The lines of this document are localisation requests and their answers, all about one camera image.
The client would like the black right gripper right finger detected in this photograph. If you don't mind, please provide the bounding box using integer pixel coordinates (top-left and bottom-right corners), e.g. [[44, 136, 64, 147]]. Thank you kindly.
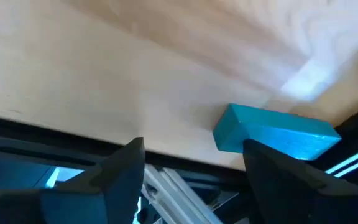
[[242, 139, 358, 224]]

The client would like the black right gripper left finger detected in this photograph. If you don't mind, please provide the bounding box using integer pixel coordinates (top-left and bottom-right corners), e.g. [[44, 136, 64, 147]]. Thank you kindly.
[[0, 136, 146, 224]]

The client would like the teal wooden plank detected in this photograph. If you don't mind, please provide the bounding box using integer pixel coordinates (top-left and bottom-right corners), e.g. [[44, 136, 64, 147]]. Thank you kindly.
[[212, 103, 342, 161]]

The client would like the black aluminium table frame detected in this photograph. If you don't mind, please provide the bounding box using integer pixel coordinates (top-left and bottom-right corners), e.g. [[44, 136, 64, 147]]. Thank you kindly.
[[0, 99, 358, 224]]

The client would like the silver corner bracket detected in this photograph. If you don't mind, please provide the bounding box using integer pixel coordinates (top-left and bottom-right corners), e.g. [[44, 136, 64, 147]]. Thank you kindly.
[[135, 164, 239, 224]]

